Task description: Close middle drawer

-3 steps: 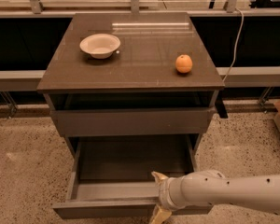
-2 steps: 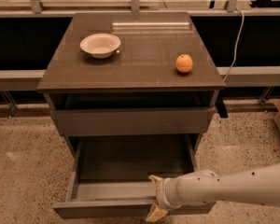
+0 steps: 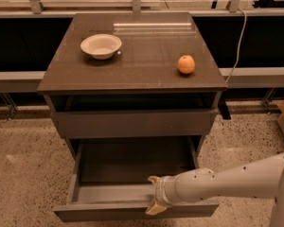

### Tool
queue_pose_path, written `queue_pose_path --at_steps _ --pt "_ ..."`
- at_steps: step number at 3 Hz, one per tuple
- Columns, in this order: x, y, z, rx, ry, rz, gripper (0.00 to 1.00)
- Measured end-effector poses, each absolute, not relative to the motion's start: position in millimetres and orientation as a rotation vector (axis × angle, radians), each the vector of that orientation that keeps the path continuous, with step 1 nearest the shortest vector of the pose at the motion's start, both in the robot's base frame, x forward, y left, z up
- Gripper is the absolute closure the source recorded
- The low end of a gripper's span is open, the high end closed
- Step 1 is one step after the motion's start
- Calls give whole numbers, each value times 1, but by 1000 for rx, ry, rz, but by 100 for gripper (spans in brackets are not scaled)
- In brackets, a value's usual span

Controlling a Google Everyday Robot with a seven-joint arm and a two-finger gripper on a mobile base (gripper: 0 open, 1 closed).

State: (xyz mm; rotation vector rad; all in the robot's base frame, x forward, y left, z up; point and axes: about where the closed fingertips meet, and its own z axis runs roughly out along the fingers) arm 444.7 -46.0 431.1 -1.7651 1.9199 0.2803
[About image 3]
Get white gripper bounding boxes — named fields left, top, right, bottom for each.
left=145, top=176, right=180, bottom=216

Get grey top drawer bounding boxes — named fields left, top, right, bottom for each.
left=51, top=110, right=218, bottom=139

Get white bowl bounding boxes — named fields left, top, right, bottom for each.
left=80, top=34, right=122, bottom=60

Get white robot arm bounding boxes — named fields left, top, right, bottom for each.
left=146, top=153, right=284, bottom=227

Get metal railing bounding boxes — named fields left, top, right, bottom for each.
left=0, top=0, right=284, bottom=95

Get grey drawer cabinet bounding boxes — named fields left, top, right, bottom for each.
left=38, top=12, right=227, bottom=153

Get white cable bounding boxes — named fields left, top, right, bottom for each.
left=224, top=7, right=248, bottom=84

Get orange fruit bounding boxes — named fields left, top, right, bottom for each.
left=178, top=55, right=195, bottom=75

